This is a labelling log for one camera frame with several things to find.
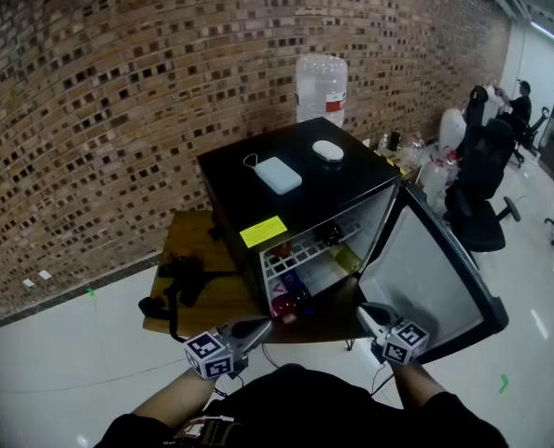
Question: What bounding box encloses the low wooden table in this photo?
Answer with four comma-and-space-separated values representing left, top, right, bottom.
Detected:
142, 208, 376, 353

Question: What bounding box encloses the empty clear plastic jug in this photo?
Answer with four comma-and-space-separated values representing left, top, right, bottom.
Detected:
419, 156, 460, 214

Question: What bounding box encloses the white wire fridge shelf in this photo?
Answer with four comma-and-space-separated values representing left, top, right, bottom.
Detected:
260, 221, 365, 282

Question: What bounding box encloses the fridge door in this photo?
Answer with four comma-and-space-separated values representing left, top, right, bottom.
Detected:
358, 179, 510, 366

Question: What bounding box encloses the blue drink can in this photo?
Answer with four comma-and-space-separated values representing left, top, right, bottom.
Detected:
280, 271, 306, 293

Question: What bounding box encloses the cardboard box yellow tape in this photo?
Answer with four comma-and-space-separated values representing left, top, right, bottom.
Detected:
373, 147, 409, 176

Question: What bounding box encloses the white round appliance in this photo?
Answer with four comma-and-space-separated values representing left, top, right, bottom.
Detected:
437, 108, 468, 153

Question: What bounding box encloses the black camera clamp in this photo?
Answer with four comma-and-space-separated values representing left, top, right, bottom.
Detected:
137, 251, 239, 343

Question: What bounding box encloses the white power bank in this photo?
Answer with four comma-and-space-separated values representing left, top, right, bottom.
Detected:
242, 153, 304, 196

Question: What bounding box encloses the large clear water jug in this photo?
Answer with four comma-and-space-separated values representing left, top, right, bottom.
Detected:
295, 53, 349, 130

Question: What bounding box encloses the ceiling light strip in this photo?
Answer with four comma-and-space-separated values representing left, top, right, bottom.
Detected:
530, 20, 554, 58

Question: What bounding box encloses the yellow drink bottle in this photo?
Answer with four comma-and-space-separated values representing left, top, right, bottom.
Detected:
330, 245, 365, 274

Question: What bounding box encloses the red drink bottle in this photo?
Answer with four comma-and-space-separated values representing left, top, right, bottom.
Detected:
270, 294, 306, 321

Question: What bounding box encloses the black mini fridge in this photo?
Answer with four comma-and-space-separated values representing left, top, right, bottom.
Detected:
196, 117, 510, 366

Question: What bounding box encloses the white oval case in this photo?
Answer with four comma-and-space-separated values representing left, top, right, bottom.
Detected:
312, 139, 345, 163

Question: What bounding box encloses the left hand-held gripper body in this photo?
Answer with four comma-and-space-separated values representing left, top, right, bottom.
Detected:
184, 318, 256, 381

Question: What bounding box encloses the person's black shirt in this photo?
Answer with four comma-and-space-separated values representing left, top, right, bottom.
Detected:
94, 364, 509, 448

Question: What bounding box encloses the thin black hanging cable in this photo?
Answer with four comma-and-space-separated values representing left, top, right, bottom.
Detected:
260, 343, 287, 371

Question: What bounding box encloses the yellow sticker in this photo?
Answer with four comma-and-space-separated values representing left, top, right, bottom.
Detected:
238, 215, 288, 246

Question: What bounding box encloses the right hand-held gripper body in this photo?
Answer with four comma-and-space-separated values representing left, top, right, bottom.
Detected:
369, 313, 431, 367

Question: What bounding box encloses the person's left forearm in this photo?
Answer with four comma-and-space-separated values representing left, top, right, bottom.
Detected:
132, 366, 222, 431

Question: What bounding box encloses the person's right forearm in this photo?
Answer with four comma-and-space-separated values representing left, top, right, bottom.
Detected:
391, 359, 446, 410

